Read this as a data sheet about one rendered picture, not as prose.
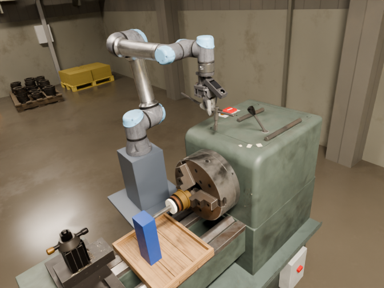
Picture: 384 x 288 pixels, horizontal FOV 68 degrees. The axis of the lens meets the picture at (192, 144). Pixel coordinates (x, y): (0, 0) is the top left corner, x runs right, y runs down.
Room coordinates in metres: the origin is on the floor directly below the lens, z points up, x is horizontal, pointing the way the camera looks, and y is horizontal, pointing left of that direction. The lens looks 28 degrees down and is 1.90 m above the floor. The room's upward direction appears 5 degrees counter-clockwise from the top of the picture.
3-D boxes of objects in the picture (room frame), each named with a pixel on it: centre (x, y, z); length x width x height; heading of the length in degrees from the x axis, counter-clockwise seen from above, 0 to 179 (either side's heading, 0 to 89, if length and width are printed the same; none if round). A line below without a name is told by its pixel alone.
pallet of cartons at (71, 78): (7.38, 2.51, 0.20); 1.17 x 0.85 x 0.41; 125
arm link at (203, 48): (1.31, -0.10, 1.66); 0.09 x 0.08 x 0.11; 49
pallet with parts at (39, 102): (6.41, 3.44, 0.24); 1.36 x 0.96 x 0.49; 35
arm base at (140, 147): (1.48, 0.31, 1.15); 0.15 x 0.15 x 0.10
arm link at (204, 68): (1.30, -0.09, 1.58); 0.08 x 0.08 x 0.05
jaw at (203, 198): (0.99, -0.04, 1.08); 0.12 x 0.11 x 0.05; 40
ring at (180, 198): (1.01, 0.07, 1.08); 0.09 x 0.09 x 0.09; 40
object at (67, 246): (0.77, 0.48, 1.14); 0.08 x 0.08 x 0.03
